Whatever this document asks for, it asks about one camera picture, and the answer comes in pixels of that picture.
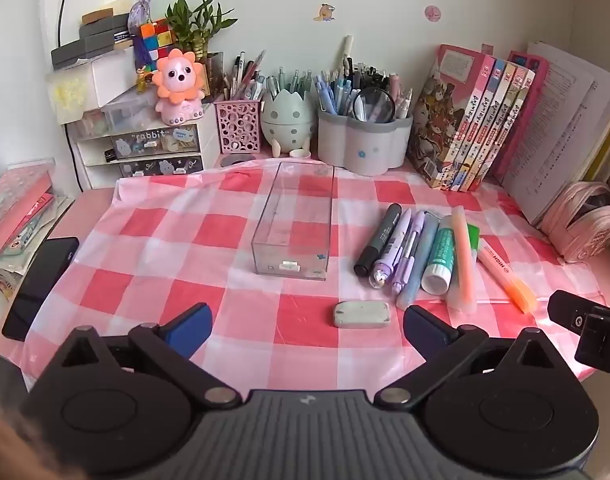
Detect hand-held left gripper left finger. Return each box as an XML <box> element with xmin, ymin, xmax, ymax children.
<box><xmin>35</xmin><ymin>302</ymin><xmax>243</xmax><ymax>408</ymax></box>

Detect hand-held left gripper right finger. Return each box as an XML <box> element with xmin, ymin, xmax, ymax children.
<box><xmin>375</xmin><ymin>304</ymin><xmax>581</xmax><ymax>408</ymax></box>

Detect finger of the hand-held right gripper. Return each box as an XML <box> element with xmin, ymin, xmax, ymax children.
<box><xmin>547</xmin><ymin>289</ymin><xmax>610</xmax><ymax>334</ymax></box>
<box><xmin>574</xmin><ymin>311</ymin><xmax>610</xmax><ymax>379</ymax></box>

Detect blue-grey pen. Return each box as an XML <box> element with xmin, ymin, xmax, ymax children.
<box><xmin>396</xmin><ymin>213</ymin><xmax>441</xmax><ymax>309</ymax></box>

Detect orange highlighter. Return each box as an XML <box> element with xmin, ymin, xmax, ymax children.
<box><xmin>476</xmin><ymin>238</ymin><xmax>538</xmax><ymax>313</ymax></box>

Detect peach highlighter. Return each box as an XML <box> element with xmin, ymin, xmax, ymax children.
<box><xmin>446</xmin><ymin>206</ymin><xmax>478</xmax><ymax>316</ymax></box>

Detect purple mechanical pencil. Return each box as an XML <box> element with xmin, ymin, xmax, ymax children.
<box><xmin>391</xmin><ymin>211</ymin><xmax>426</xmax><ymax>296</ymax></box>

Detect purple pen with charm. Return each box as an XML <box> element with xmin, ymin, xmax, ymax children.
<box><xmin>369</xmin><ymin>208</ymin><xmax>413</xmax><ymax>289</ymax></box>

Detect black marker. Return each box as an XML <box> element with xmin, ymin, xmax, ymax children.
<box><xmin>354</xmin><ymin>203</ymin><xmax>403</xmax><ymax>277</ymax></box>

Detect green highlighter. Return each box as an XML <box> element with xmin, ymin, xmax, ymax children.
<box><xmin>466</xmin><ymin>222</ymin><xmax>482</xmax><ymax>261</ymax></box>

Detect grey eraser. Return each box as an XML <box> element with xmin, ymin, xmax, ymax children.
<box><xmin>333</xmin><ymin>301</ymin><xmax>391</xmax><ymax>330</ymax></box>

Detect pink checked tablecloth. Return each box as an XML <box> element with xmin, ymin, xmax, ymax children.
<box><xmin>0</xmin><ymin>157</ymin><xmax>606</xmax><ymax>396</ymax></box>

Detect green white glue stick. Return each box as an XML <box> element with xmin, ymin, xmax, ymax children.
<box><xmin>421</xmin><ymin>215</ymin><xmax>456</xmax><ymax>296</ymax></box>

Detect pink bag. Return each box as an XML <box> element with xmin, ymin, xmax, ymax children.
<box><xmin>540</xmin><ymin>181</ymin><xmax>610</xmax><ymax>263</ymax></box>

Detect black phone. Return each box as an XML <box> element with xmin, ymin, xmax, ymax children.
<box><xmin>1</xmin><ymin>236</ymin><xmax>80</xmax><ymax>343</ymax></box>

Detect white drawer organiser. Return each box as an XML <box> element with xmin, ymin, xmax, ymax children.
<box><xmin>67</xmin><ymin>102</ymin><xmax>221</xmax><ymax>191</ymax></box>

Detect grey white flower pen holder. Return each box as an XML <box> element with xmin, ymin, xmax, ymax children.
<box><xmin>316</xmin><ymin>107</ymin><xmax>413</xmax><ymax>177</ymax></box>

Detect pink perforated pen holder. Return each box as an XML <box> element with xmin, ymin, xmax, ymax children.
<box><xmin>214</xmin><ymin>99</ymin><xmax>263</xmax><ymax>156</ymax></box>

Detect stack of pink notebooks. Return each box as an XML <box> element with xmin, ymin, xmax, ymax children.
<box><xmin>0</xmin><ymin>162</ymin><xmax>76</xmax><ymax>276</ymax></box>

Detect illustrated book set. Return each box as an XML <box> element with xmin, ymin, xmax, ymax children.
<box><xmin>406</xmin><ymin>44</ymin><xmax>550</xmax><ymax>192</ymax></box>

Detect egg shaped pen holder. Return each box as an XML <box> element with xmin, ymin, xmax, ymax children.
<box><xmin>261</xmin><ymin>89</ymin><xmax>316</xmax><ymax>157</ymax></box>

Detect clear plastic storage box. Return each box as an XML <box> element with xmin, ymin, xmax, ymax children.
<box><xmin>65</xmin><ymin>87</ymin><xmax>161</xmax><ymax>138</ymax></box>

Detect black magnifying glass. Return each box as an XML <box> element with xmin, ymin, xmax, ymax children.
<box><xmin>352</xmin><ymin>87</ymin><xmax>397</xmax><ymax>123</ymax></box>

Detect pink lion toy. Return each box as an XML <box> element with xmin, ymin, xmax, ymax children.
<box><xmin>151</xmin><ymin>48</ymin><xmax>206</xmax><ymax>126</ymax></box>

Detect bunch of pens with clear barrels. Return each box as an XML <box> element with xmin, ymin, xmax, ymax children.
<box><xmin>222</xmin><ymin>50</ymin><xmax>267</xmax><ymax>102</ymax></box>

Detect glass vase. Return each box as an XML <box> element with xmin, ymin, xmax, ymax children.
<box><xmin>202</xmin><ymin>51</ymin><xmax>226</xmax><ymax>103</ymax></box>

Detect small colourful figurine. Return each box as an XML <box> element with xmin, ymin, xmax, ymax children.
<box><xmin>135</xmin><ymin>62</ymin><xmax>156</xmax><ymax>93</ymax></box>

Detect bunch of blue black pens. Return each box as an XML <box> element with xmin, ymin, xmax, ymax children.
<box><xmin>315</xmin><ymin>35</ymin><xmax>415</xmax><ymax>121</ymax></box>

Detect white storage box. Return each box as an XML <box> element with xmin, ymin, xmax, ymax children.
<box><xmin>47</xmin><ymin>57</ymin><xmax>140</xmax><ymax>126</ymax></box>

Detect bunch of grey green pens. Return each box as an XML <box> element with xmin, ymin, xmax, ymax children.
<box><xmin>265</xmin><ymin>66</ymin><xmax>316</xmax><ymax>103</ymax></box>

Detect colourful puzzle cube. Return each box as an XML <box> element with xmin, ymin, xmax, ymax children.
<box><xmin>134</xmin><ymin>17</ymin><xmax>178</xmax><ymax>68</ymax></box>

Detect dark grey boxes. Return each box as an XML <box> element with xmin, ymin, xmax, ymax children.
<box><xmin>51</xmin><ymin>10</ymin><xmax>136</xmax><ymax>71</ymax></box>

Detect green bamboo plant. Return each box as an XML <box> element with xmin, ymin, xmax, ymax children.
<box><xmin>165</xmin><ymin>0</ymin><xmax>238</xmax><ymax>61</ymax></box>

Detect purple sachet bag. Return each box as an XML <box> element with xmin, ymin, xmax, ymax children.
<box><xmin>127</xmin><ymin>0</ymin><xmax>153</xmax><ymax>36</ymax></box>

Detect black cable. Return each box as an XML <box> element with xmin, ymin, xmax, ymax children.
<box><xmin>57</xmin><ymin>0</ymin><xmax>78</xmax><ymax>48</ymax></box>

